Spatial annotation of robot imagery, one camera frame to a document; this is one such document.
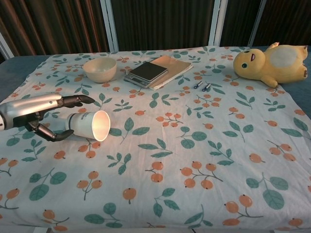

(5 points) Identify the tan paper notebook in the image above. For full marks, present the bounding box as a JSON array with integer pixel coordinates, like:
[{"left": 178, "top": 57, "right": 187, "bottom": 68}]
[{"left": 148, "top": 54, "right": 194, "bottom": 91}]

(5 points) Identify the white folding screen frame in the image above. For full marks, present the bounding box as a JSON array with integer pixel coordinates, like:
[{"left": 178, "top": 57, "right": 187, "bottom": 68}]
[{"left": 0, "top": 0, "right": 267, "bottom": 60}]

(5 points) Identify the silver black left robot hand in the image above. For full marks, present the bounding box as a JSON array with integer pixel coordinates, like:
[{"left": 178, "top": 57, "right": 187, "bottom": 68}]
[{"left": 0, "top": 93, "right": 96, "bottom": 143}]

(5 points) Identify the beige bowl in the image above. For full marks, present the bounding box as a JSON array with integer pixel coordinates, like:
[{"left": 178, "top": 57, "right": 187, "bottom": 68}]
[{"left": 83, "top": 57, "right": 117, "bottom": 83}]

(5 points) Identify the floral print tablecloth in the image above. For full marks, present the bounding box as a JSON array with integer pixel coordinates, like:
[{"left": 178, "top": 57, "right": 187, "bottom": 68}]
[{"left": 0, "top": 45, "right": 311, "bottom": 232}]

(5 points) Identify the yellow plush toy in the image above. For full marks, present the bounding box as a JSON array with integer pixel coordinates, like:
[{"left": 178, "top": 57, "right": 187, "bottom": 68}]
[{"left": 233, "top": 42, "right": 309, "bottom": 88}]

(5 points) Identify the white paper cup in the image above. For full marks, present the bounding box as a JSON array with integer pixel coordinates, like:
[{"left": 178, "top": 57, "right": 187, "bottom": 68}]
[{"left": 64, "top": 110, "right": 111, "bottom": 142}]

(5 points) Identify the black digital kitchen scale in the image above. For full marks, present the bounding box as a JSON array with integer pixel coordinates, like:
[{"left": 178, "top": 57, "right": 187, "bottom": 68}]
[{"left": 124, "top": 61, "right": 169, "bottom": 89}]

